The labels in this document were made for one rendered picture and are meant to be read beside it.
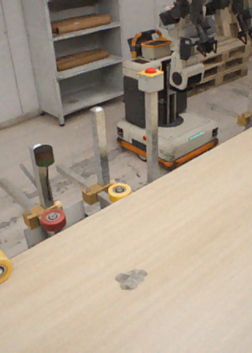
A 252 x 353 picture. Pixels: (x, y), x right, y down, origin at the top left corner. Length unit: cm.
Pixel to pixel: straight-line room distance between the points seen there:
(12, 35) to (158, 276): 335
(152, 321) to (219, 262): 26
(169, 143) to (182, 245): 190
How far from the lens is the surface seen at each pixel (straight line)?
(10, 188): 153
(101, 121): 135
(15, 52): 411
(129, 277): 102
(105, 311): 97
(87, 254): 112
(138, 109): 312
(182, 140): 304
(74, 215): 151
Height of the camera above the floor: 167
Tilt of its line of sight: 32 degrees down
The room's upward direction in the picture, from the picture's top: 4 degrees counter-clockwise
